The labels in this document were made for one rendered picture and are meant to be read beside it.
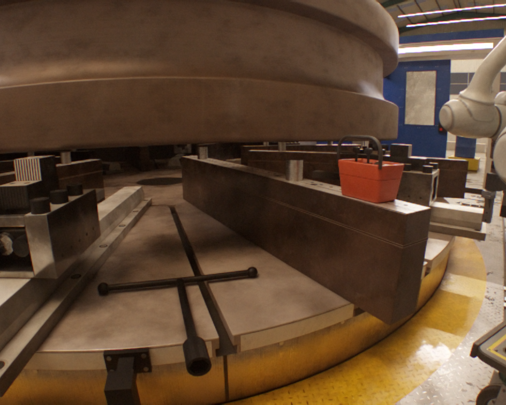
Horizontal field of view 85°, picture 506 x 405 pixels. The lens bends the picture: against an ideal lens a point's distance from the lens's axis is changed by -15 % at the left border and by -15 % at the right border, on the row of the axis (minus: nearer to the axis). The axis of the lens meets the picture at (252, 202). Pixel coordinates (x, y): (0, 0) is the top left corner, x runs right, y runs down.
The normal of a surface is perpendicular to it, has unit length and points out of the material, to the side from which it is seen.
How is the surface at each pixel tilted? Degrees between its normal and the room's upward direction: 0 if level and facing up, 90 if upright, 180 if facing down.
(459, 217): 71
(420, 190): 90
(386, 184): 97
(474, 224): 90
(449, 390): 0
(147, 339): 0
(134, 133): 90
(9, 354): 0
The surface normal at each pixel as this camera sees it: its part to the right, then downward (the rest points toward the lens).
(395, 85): -0.65, 0.17
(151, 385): 0.25, 0.22
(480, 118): 0.00, 0.43
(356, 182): -0.86, 0.22
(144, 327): 0.00, -0.97
